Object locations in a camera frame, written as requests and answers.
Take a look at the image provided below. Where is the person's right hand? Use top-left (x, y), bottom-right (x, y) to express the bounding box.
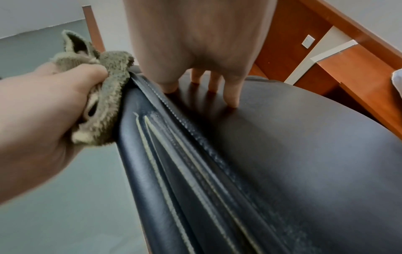
top-left (122, 0), bottom-right (278, 109)

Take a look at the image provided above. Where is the person's left hand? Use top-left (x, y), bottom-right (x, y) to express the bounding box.
top-left (0, 62), bottom-right (109, 204)

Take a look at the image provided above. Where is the green cleaning cloth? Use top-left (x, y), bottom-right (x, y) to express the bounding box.
top-left (50, 29), bottom-right (136, 147)

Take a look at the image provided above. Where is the black leather chair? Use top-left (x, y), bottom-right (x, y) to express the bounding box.
top-left (115, 64), bottom-right (402, 254)

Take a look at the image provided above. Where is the frosted glass panel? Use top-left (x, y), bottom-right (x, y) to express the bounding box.
top-left (0, 19), bottom-right (149, 254)

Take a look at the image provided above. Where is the white pillow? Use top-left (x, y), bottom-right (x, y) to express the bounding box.
top-left (392, 68), bottom-right (402, 98)

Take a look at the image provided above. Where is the white wall socket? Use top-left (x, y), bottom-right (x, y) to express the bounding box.
top-left (301, 34), bottom-right (317, 49)

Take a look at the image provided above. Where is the red wooden door frame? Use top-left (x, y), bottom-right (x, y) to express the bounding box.
top-left (82, 5), bottom-right (107, 53)

